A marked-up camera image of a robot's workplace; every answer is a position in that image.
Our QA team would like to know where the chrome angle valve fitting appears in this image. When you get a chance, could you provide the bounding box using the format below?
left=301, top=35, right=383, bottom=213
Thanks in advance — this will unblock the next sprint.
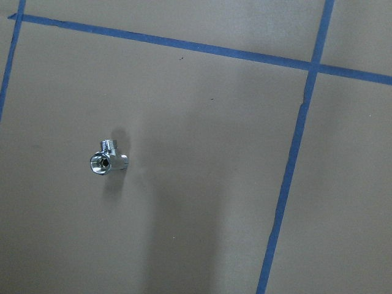
left=89, top=139, right=129, bottom=176

